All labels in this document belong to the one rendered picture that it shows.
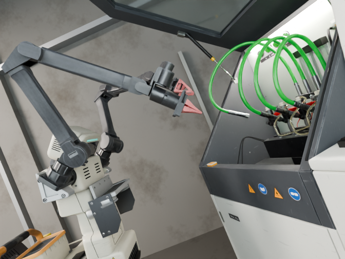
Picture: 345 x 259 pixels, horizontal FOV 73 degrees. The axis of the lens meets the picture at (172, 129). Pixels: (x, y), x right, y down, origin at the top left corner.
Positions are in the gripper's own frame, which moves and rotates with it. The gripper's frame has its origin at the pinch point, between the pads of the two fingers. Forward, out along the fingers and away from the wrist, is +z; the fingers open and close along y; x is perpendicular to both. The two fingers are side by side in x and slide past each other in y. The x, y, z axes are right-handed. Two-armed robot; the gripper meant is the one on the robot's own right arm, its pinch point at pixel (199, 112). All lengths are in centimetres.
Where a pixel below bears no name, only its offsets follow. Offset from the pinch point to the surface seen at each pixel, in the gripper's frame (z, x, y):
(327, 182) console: 30.4, -34.6, -8.9
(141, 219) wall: 4, 178, -110
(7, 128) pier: -174, 180, -72
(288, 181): 28.6, -22.8, -11.9
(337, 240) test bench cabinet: 41, -31, -21
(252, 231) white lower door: 40, 8, -36
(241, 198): 29.7, 6.3, -24.9
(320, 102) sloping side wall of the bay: 27.3, -25.6, 11.5
